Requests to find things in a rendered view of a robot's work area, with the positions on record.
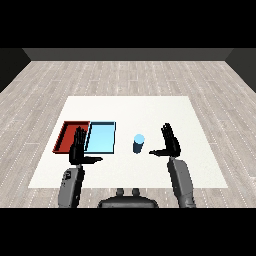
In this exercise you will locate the light blue shallow open box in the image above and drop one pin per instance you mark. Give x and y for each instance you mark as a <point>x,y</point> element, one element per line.
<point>100,137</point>

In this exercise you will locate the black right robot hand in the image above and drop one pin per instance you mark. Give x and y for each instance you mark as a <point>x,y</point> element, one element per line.
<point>172,145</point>

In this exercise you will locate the dark grey robot body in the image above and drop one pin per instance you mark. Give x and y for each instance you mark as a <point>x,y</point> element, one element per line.
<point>127,200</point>

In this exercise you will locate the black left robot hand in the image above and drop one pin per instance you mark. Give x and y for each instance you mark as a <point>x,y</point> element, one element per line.
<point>77,151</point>

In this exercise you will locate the small blue can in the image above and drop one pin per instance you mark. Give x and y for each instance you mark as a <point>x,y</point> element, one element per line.
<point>138,144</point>

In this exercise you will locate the red shallow open box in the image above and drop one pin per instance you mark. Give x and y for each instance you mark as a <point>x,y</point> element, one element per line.
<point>68,137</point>

